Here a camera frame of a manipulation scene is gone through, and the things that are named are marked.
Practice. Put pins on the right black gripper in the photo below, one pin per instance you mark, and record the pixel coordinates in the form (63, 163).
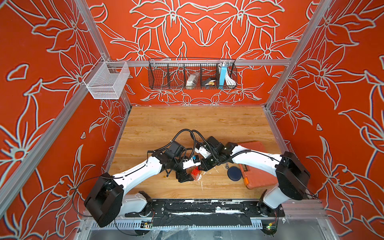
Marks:
(203, 162)

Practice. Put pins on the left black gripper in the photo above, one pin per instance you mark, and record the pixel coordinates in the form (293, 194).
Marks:
(181, 177)

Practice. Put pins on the red lego brick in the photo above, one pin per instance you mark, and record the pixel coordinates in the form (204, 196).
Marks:
(196, 174)

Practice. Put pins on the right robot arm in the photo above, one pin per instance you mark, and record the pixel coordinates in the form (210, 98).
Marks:
(290, 173)

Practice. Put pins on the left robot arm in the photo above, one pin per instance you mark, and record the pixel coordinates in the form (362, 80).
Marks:
(106, 199)

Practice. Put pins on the dark blue round disc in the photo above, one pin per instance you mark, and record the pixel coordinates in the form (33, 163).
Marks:
(234, 174)

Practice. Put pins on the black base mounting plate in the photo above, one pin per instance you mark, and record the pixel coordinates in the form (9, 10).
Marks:
(203, 214)

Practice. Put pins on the orange tool case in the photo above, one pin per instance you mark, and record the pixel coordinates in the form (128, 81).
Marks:
(255, 178)

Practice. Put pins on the black object in basket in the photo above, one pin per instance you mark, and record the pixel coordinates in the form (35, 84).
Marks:
(210, 82)

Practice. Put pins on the clear bag in basket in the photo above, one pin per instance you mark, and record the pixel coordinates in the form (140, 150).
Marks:
(192, 81)

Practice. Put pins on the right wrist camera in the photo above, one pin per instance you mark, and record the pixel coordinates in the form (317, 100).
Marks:
(203, 152)

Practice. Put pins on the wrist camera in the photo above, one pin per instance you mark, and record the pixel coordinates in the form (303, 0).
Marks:
(194, 161)
(203, 152)

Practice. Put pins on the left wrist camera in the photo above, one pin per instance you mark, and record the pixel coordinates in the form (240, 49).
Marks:
(194, 161)

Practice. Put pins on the black wire wall basket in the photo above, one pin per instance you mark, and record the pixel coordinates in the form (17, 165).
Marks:
(172, 73)

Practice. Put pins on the clear plastic wall bin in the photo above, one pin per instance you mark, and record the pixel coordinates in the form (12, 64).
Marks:
(107, 82)

